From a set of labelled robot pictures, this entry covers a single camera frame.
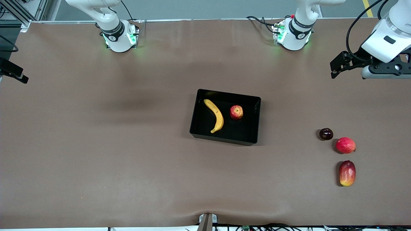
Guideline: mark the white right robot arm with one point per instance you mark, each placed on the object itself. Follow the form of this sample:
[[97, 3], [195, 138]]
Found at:
[[115, 38]]

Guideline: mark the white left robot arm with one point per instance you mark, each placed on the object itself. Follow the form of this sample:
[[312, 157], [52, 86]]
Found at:
[[297, 35]]

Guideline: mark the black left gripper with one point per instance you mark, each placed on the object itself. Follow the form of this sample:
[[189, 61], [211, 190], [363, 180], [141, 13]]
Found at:
[[358, 59]]

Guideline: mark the red yellow mango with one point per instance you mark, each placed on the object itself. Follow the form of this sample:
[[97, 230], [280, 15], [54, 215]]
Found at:
[[347, 173]]

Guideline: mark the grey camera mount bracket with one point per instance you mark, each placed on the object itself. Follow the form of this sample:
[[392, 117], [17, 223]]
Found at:
[[207, 223]]

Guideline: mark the dark purple plum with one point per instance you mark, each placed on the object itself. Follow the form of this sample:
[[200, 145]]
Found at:
[[326, 134]]

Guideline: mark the round red peach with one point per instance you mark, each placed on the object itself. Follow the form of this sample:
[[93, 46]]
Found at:
[[345, 145]]

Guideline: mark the yellow banana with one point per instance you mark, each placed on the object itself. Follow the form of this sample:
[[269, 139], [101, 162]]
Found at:
[[218, 117]]

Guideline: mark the table cover mat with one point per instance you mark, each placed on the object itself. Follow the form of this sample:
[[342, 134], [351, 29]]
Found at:
[[128, 176]]

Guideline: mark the black rectangular plastic box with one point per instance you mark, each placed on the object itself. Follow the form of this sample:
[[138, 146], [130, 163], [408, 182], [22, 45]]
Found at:
[[237, 131]]

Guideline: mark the aluminium frame profile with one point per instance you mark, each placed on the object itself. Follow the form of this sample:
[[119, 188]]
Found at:
[[25, 25]]

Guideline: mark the small red yellow apple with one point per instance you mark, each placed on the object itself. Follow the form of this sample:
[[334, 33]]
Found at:
[[236, 112]]

